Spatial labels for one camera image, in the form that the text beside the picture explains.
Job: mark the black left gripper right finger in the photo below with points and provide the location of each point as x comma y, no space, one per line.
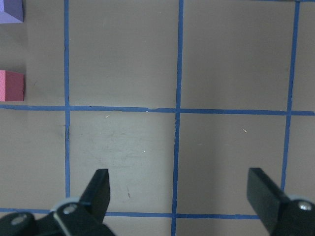
280,214

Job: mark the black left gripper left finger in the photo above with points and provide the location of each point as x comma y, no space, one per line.
82,218

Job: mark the pink foam block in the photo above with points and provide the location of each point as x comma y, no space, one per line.
11,86

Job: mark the purple foam block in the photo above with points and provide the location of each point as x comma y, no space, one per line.
11,11

